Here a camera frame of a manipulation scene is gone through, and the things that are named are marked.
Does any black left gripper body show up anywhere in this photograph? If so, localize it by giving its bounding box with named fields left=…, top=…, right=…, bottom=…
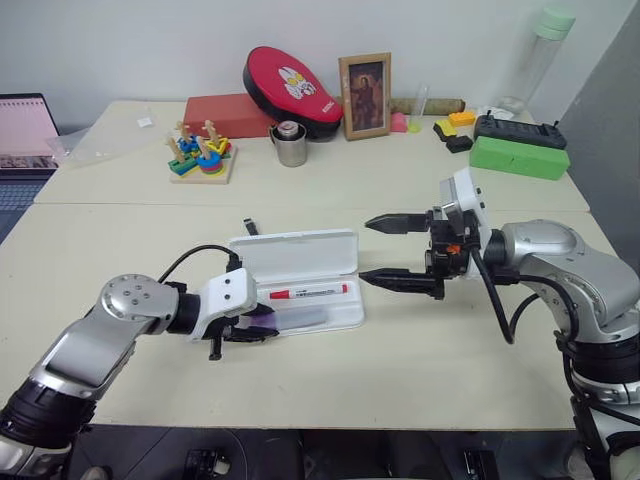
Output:
left=208, top=312, right=252, bottom=362

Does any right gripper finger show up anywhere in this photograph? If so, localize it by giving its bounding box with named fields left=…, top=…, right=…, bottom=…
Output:
left=364, top=212, right=432, bottom=237
left=358, top=268, right=437, bottom=298

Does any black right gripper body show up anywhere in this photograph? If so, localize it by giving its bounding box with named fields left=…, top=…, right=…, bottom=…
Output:
left=423, top=204, right=482, bottom=301

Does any purple capped marker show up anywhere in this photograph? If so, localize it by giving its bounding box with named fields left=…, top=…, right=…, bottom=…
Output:
left=248, top=308, right=330, bottom=335

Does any red capped white marker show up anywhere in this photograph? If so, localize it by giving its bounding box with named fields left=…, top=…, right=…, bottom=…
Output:
left=269, top=282, right=350, bottom=302

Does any white plastic pencil case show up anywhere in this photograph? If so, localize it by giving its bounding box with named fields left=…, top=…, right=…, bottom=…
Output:
left=227, top=228, right=367, bottom=334

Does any yellow and black sponge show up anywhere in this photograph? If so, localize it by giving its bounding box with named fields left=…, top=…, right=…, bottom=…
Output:
left=432, top=119, right=459, bottom=142

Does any clear cylinder with green base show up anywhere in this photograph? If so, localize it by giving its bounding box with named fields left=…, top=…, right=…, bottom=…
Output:
left=406, top=84, right=432, bottom=134

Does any green foam block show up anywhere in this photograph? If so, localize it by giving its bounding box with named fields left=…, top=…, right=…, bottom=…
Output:
left=468, top=135, right=572, bottom=182

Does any brown mottled stick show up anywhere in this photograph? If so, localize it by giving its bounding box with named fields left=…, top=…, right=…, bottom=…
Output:
left=389, top=96, right=467, bottom=115

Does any wooden framed picture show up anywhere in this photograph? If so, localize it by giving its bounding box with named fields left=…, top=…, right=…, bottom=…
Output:
left=337, top=51, right=393, bottom=143

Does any crumpled white paper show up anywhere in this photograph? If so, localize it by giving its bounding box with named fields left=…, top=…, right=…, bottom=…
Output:
left=474, top=104, right=517, bottom=122

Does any wooden shape stacking toy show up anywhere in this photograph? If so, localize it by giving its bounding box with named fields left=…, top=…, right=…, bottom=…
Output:
left=162, top=119, right=239, bottom=186

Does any red and black punch pad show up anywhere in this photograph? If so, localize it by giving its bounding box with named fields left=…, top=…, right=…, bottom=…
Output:
left=242, top=45, right=346, bottom=142

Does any red rectangular block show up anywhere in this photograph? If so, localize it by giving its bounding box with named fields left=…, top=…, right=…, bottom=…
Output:
left=181, top=94, right=274, bottom=142

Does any clear bottle with green lid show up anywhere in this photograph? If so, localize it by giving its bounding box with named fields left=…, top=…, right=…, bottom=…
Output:
left=498, top=4, right=577, bottom=114

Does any clear plastic bag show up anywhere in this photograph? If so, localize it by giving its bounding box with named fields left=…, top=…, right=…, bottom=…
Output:
left=46, top=107, right=157, bottom=170

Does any open laptop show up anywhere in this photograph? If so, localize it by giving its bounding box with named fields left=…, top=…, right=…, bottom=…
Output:
left=0, top=92, right=62, bottom=242

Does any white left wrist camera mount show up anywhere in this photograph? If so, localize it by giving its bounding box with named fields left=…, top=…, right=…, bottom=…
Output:
left=187, top=267, right=259, bottom=344

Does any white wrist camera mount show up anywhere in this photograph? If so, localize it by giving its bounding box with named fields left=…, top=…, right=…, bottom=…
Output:
left=187, top=267, right=259, bottom=344
left=438, top=166, right=494, bottom=279

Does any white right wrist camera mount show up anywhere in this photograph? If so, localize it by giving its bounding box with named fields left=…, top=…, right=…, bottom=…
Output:
left=438, top=166, right=494, bottom=279

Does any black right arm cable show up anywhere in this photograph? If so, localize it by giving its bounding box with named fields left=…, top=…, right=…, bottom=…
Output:
left=468, top=249, right=542, bottom=346

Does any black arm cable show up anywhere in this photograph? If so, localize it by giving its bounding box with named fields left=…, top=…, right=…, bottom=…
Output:
left=468, top=249, right=542, bottom=346
left=158, top=243, right=244, bottom=289

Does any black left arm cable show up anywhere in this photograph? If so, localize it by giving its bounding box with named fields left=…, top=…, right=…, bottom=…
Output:
left=158, top=243, right=244, bottom=289

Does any steel cup with handle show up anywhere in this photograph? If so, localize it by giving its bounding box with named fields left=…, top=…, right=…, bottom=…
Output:
left=268, top=121, right=309, bottom=168

